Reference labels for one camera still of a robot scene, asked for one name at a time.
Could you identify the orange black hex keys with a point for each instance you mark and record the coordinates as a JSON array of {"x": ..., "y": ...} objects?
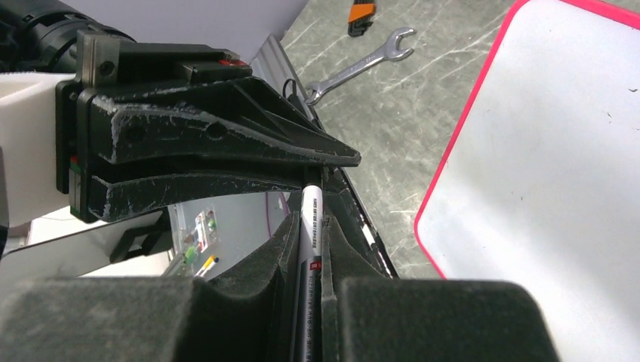
[{"x": 360, "y": 17}]

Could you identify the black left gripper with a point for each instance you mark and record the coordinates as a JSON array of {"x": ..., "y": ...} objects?
[{"x": 135, "y": 112}]

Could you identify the silver combination wrench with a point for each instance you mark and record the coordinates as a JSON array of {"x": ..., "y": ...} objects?
[{"x": 389, "y": 51}]

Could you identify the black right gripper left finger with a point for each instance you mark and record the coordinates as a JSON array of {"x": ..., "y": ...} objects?
[{"x": 244, "y": 314}]

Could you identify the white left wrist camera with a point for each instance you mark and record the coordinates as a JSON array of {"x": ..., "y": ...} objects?
[{"x": 28, "y": 146}]

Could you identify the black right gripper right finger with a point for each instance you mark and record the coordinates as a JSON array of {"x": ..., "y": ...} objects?
[{"x": 369, "y": 317}]

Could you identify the pink framed whiteboard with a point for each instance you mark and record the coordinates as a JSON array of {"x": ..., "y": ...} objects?
[{"x": 539, "y": 184}]

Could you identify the white whiteboard marker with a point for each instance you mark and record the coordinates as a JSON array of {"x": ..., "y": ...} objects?
[{"x": 307, "y": 330}]

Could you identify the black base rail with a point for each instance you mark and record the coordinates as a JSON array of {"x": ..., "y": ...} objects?
[{"x": 273, "y": 65}]

